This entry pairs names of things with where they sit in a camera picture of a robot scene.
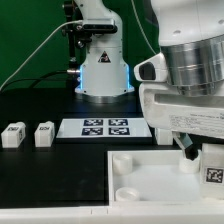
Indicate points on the white fiducial marker plate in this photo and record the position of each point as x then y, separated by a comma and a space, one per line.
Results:
103, 128

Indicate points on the black camera stand pole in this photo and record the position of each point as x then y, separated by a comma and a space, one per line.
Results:
72, 12

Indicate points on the white square table top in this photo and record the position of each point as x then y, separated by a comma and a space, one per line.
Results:
155, 177

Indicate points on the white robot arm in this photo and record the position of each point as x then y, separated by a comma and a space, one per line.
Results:
181, 87

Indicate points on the white L-shaped obstacle fence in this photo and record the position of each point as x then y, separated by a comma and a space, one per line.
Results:
209, 212

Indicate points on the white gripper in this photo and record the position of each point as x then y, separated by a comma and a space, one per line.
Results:
164, 107

